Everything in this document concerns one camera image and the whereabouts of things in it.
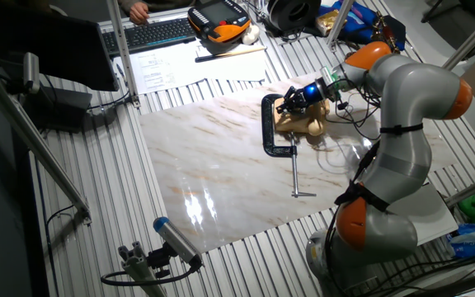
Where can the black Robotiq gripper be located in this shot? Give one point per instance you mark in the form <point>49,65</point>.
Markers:
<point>316,92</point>

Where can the beige rotary phone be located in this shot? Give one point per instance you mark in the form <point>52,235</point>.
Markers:
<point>299,123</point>

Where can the person's sleeved forearm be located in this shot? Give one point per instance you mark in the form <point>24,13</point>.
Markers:
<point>163,4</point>

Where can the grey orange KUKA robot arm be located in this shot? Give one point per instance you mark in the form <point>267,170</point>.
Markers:
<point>406,103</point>

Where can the person's bare hand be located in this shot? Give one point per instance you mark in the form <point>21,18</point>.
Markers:
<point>139,12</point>

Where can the black C-clamp with steel screw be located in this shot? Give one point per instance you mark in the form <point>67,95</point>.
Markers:
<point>267,132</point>

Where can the printed paper sheet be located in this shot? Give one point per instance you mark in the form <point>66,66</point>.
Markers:
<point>159,70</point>
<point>229,68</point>

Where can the long wooden stick black tip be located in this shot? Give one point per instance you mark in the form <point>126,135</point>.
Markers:
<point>237,53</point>

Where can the white round knob object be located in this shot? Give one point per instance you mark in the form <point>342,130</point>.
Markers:
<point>250,35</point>

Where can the black filament spool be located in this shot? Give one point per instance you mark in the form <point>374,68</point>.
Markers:
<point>278,18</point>

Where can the gold foil packet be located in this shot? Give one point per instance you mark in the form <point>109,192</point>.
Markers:
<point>326,22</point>

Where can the blue cloth bag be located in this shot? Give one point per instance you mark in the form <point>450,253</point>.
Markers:
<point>361,20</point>

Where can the marble pattern sheet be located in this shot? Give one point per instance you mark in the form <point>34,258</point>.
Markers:
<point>204,165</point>

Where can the orange black teach pendant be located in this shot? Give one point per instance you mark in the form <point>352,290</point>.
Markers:
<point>217,16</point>

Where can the black keyboard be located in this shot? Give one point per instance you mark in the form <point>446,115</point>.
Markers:
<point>151,35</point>

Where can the white flat board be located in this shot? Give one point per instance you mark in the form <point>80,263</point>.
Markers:
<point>435,214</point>

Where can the blue plastic package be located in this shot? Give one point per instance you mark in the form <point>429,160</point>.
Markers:
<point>468,241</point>

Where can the black box device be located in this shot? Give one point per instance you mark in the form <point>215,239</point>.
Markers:
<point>60,107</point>

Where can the black monitor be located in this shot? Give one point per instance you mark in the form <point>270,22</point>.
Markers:
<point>56,49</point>

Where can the silver cylinder device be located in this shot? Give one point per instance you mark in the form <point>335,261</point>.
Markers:
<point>31,72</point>

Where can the wrist camera with green mount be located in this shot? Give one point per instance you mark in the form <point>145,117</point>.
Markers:
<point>329,75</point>

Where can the silver camera with blue end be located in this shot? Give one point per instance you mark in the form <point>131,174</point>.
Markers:
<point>175,239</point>

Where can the grey camera mount profile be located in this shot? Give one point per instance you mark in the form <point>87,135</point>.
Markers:
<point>138,268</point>

